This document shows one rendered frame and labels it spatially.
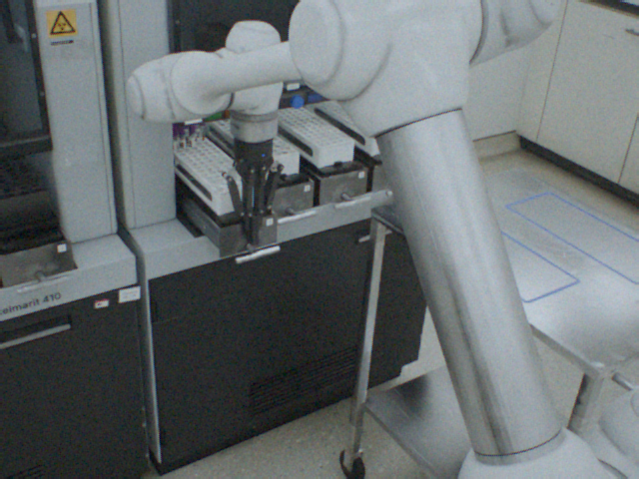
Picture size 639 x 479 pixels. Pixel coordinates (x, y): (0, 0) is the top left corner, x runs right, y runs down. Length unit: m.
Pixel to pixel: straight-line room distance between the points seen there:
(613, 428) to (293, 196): 0.96
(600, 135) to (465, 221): 2.99
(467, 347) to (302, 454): 1.38
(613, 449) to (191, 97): 0.80
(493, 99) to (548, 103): 0.27
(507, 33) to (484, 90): 2.93
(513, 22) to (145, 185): 0.96
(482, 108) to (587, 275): 2.44
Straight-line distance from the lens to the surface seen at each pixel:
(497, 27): 0.89
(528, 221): 1.64
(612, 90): 3.70
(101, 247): 1.62
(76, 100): 1.51
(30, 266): 1.52
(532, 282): 1.44
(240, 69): 1.17
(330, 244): 1.84
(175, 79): 1.25
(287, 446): 2.17
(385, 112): 0.78
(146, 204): 1.65
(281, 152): 1.71
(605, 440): 0.99
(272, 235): 1.59
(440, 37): 0.80
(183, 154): 1.70
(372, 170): 1.82
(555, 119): 3.92
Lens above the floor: 1.58
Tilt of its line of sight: 31 degrees down
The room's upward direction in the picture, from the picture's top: 4 degrees clockwise
